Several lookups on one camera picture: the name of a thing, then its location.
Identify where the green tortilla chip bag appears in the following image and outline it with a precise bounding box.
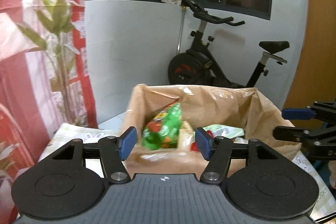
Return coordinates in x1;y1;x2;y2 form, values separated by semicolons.
142;101;182;150

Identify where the pale green snack bag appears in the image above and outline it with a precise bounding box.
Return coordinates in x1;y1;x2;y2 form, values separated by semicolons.
203;124;245;140

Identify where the checked cartoon tablecloth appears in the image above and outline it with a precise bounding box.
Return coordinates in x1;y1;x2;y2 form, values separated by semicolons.
36;122;336;223

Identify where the brown tape-covered cardboard box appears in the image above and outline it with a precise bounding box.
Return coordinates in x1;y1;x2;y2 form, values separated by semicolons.
121;84;301;176

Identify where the black exercise bike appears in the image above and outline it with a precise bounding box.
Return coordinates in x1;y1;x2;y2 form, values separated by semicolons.
167;0;290;89

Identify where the red printed backdrop curtain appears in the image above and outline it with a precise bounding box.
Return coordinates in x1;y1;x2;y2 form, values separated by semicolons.
1;0;97;223

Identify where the thin metal pole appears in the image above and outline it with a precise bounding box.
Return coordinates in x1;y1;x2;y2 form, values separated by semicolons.
176;6;186;55

